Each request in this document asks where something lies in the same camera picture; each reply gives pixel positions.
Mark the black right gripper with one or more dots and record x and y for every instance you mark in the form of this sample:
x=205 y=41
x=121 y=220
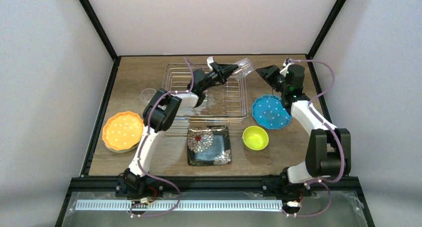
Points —
x=271 y=76

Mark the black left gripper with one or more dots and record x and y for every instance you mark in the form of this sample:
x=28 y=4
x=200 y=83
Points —
x=221 y=72

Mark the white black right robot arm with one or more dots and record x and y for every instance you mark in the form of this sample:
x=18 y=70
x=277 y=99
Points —
x=328 y=156

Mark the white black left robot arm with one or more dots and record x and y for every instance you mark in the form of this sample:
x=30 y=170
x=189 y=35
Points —
x=159 y=115

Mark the blue polka dot plate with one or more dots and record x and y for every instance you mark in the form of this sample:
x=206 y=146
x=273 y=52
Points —
x=269 y=113

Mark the yellow green bowl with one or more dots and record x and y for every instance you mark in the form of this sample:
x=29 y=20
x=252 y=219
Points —
x=255 y=138

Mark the black floral square plate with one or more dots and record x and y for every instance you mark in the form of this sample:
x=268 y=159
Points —
x=208 y=145

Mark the small clear plastic cup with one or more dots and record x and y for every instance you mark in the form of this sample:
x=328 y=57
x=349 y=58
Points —
x=146 y=95

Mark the orange polka dot plate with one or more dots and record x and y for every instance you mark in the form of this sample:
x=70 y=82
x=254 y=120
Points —
x=122 y=132

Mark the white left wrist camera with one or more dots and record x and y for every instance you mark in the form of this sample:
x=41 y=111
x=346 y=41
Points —
x=211 y=63

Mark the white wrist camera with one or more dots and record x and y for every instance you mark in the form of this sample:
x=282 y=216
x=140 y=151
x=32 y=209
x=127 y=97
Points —
x=211 y=63
x=286 y=64

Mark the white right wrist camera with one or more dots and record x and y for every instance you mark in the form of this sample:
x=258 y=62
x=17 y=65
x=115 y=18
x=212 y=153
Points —
x=286 y=64

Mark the metal wire dish rack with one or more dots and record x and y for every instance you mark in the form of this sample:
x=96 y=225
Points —
x=225 y=103

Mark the black aluminium frame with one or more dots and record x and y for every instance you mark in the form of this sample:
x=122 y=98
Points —
x=86 y=183

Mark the white slotted cable duct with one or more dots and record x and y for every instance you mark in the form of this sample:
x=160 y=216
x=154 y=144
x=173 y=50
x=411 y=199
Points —
x=183 y=205

